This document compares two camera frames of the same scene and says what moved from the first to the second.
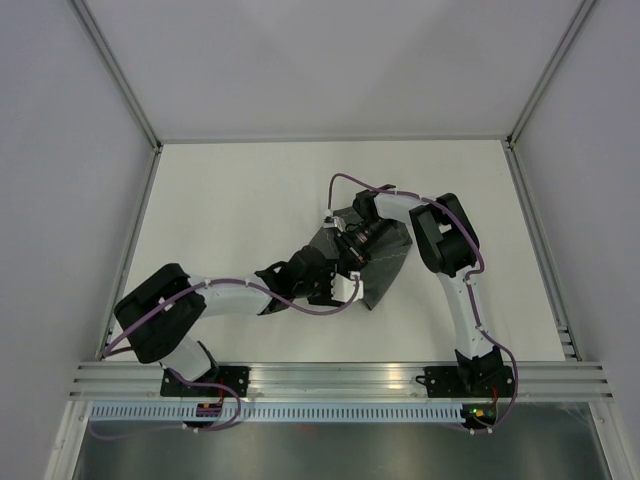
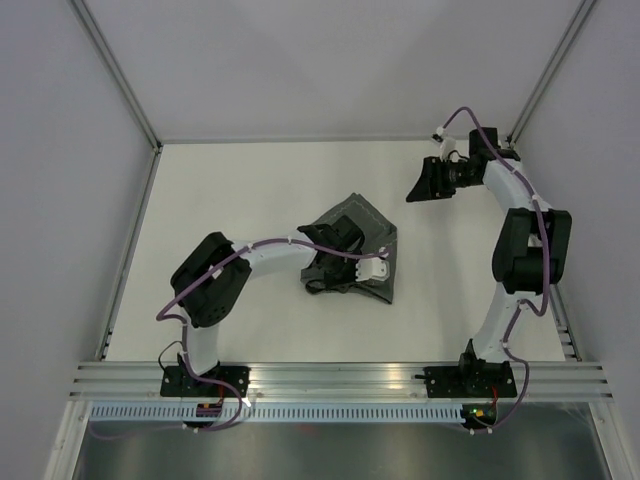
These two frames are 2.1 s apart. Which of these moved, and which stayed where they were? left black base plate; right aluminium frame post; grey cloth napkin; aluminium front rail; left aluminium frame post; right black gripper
Moved: grey cloth napkin; right black gripper
Stayed: right aluminium frame post; left aluminium frame post; aluminium front rail; left black base plate
